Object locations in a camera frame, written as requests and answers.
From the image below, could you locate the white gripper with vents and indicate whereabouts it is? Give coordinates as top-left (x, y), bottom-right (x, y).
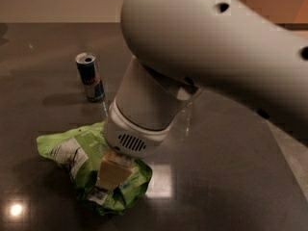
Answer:
top-left (95, 101), bottom-right (171, 191)

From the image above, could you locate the green rice chip bag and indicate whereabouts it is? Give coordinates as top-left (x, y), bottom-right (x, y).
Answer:
top-left (37, 122), bottom-right (152, 216)

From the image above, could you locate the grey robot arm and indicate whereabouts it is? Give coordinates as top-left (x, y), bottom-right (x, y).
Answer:
top-left (97, 0), bottom-right (308, 190)

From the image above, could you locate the blue silver redbull can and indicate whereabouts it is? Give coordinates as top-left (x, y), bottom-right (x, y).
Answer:
top-left (75, 52), bottom-right (105, 102)

